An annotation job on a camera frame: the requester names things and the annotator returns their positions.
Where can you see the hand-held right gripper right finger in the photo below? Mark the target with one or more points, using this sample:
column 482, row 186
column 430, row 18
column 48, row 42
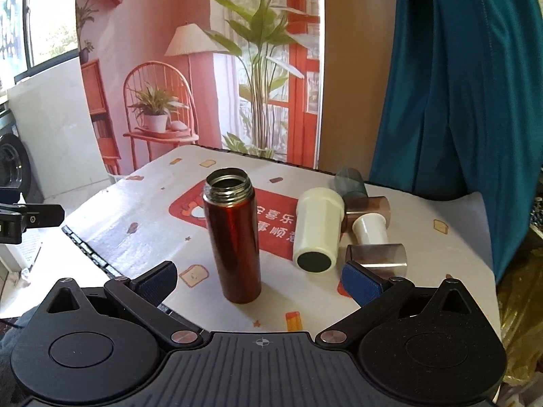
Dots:
column 360, row 285

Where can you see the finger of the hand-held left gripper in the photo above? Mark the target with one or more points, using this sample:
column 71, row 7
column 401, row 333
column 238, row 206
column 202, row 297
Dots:
column 38, row 215

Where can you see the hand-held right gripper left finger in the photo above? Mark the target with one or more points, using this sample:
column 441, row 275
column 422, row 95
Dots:
column 158, row 283

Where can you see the large white cup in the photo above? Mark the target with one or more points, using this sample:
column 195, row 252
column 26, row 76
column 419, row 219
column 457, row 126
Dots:
column 318, row 224

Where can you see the clear smoky cup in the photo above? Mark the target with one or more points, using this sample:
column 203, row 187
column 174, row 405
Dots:
column 379, row 256

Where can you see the small white cup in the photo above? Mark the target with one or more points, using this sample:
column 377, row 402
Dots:
column 370, row 229

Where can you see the brown translucent cup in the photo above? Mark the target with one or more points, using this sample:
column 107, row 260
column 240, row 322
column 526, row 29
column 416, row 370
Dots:
column 369, row 207

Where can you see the grey translucent cup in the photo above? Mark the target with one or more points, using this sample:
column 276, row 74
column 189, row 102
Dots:
column 348, row 182

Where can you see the black round appliance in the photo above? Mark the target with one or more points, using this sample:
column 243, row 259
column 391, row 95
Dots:
column 12, row 163

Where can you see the printed table mat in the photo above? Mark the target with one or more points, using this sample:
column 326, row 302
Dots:
column 127, row 207

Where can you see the red metal thermos bottle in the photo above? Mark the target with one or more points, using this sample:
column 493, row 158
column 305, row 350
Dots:
column 233, row 246

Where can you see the white board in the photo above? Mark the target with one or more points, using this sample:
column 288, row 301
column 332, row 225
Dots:
column 51, row 127

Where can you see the yellow plastic bag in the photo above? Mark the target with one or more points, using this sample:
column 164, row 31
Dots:
column 524, row 326

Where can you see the window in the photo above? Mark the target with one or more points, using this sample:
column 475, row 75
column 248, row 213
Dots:
column 46, row 12

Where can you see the blue curtain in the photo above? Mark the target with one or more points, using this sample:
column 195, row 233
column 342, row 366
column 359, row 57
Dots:
column 466, row 93

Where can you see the wall poster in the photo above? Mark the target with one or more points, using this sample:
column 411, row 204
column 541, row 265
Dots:
column 169, row 17

